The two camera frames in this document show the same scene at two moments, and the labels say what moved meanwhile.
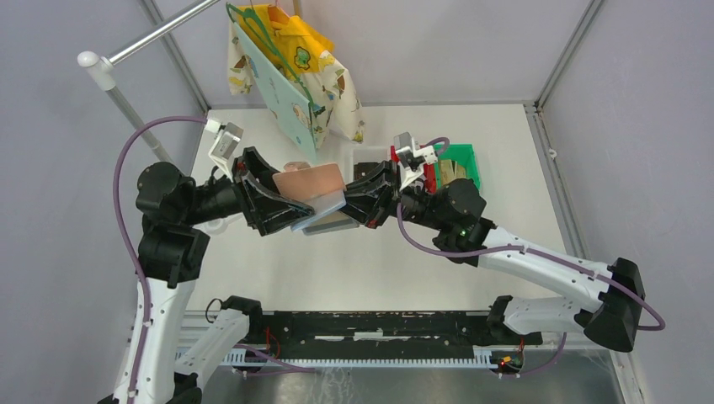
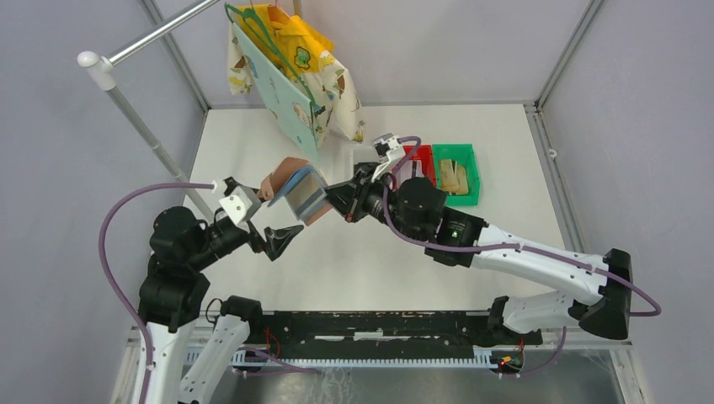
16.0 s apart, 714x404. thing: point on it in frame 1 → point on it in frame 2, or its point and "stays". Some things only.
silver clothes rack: (102, 68) stays
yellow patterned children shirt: (306, 57) stays
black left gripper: (273, 210) → (276, 239)
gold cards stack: (447, 172) stays
